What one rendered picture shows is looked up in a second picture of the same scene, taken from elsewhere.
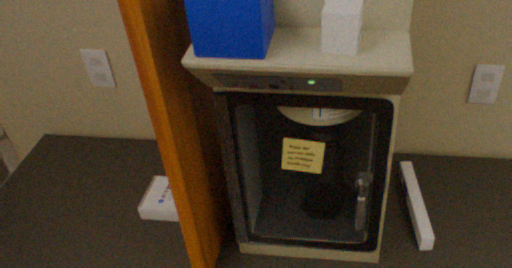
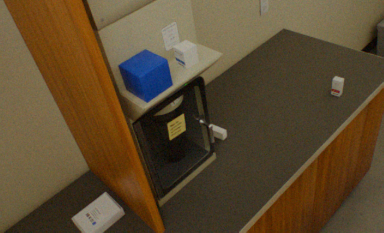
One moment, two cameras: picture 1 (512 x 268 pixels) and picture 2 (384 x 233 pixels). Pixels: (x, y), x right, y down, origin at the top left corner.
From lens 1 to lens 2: 68 cm
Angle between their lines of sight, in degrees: 32
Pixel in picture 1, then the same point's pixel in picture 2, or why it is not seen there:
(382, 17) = not seen: hidden behind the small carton
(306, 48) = (177, 71)
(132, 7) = (113, 98)
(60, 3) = not seen: outside the picture
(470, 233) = (231, 119)
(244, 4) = (162, 65)
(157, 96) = (128, 137)
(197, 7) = (146, 78)
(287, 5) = not seen: hidden behind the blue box
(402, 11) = (193, 36)
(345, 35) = (193, 56)
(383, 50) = (203, 54)
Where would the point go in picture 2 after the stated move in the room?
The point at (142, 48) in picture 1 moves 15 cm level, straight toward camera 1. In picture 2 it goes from (120, 116) to (171, 123)
